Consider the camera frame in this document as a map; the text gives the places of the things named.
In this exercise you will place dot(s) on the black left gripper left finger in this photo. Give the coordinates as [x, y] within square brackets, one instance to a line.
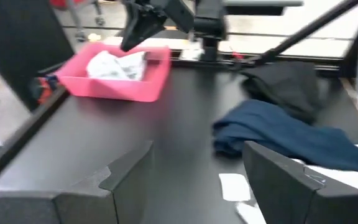
[73, 205]

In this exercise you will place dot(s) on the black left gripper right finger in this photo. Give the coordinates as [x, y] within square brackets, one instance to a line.
[291, 199]

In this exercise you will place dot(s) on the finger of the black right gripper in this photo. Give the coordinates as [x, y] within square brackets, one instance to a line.
[138, 31]

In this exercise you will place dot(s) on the white towel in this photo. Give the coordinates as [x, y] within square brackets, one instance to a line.
[235, 186]

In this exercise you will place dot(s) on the navy blue towel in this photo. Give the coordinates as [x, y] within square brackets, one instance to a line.
[284, 133]

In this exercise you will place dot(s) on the black towel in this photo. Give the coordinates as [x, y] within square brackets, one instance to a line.
[287, 87]

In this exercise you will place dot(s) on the pink plastic basket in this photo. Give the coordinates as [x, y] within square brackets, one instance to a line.
[120, 88]

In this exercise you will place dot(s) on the red black power station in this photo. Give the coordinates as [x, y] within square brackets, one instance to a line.
[43, 90]

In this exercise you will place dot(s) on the black aluminium table frame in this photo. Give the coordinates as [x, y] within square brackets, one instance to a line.
[17, 140]

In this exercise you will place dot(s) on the black diagonal frame strut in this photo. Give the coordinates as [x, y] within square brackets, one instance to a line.
[306, 31]

